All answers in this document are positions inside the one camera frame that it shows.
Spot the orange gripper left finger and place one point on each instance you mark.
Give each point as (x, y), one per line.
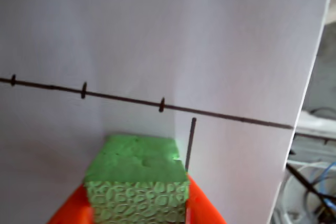
(72, 209)

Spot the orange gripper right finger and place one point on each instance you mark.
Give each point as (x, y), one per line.
(200, 205)

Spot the green textured foam block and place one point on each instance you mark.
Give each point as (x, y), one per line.
(136, 176)

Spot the white board with drawn lines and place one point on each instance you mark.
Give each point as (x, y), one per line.
(157, 37)

